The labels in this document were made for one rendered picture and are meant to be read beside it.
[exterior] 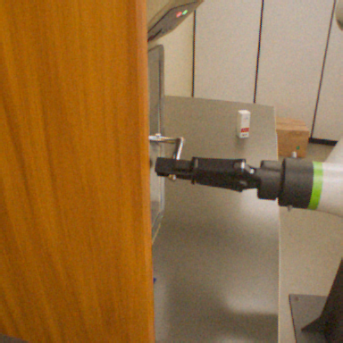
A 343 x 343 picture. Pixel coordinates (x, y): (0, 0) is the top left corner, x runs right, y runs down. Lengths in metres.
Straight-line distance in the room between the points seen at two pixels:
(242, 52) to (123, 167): 3.22
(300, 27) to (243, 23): 0.52
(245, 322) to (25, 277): 0.41
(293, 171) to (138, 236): 0.34
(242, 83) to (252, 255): 2.88
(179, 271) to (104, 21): 0.59
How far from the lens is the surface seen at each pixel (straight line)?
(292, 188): 0.66
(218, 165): 0.65
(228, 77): 3.62
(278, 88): 3.63
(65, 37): 0.35
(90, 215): 0.43
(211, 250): 0.86
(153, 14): 0.40
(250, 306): 0.75
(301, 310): 2.03
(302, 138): 3.44
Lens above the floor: 1.51
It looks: 30 degrees down
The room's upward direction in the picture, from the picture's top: straight up
